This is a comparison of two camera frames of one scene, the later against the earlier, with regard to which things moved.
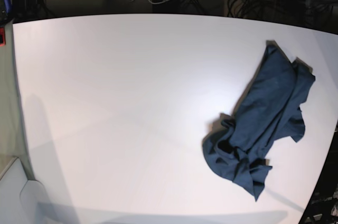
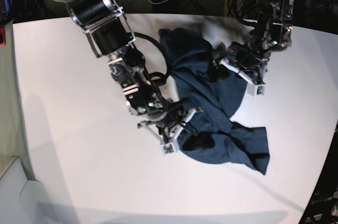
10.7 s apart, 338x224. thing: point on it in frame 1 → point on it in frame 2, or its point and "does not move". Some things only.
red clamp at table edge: [2, 39] does not move
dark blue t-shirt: [270, 112] → [212, 89]
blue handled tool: [8, 2] does not move
